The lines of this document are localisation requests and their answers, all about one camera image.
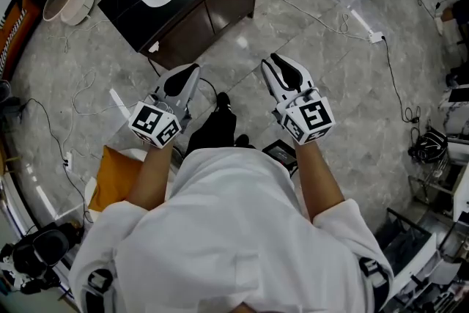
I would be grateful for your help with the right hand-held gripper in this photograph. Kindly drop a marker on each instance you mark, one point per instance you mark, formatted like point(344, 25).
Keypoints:
point(311, 117)

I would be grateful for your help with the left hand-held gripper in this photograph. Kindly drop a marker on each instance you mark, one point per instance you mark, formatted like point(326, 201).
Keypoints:
point(155, 124)

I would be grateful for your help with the person's left forearm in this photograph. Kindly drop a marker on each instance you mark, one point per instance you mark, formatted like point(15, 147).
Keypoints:
point(152, 179)

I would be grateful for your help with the person's right forearm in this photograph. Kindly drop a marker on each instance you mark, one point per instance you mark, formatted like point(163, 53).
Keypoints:
point(318, 183)

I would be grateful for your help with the person's black shoe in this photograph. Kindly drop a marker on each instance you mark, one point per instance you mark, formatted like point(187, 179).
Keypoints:
point(243, 141)
point(223, 100)

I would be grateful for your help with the white paper tag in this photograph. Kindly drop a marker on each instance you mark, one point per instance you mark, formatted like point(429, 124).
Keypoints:
point(154, 47)

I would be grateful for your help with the dark wooden vanity cabinet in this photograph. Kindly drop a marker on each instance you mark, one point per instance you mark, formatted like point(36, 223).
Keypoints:
point(183, 33)

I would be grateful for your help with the person's black trousers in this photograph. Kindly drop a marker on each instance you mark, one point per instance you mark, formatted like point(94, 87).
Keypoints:
point(212, 132)

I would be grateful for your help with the black box device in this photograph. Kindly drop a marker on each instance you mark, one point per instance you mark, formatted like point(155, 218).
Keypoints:
point(280, 155)

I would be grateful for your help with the orange cushion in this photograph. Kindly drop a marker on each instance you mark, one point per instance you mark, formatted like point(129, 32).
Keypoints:
point(113, 179)

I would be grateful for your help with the small white power strip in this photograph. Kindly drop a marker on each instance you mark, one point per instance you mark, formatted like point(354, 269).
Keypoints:
point(68, 161)

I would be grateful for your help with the person's white shirt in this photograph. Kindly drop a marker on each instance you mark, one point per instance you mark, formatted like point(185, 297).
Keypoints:
point(227, 231)

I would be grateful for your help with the black bag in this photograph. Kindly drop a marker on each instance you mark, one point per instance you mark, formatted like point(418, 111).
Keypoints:
point(428, 144)

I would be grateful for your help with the orange sofa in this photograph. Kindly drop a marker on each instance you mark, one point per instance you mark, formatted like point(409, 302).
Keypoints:
point(20, 33)

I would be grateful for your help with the metal rack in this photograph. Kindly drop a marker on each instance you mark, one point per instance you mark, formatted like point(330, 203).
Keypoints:
point(434, 179)

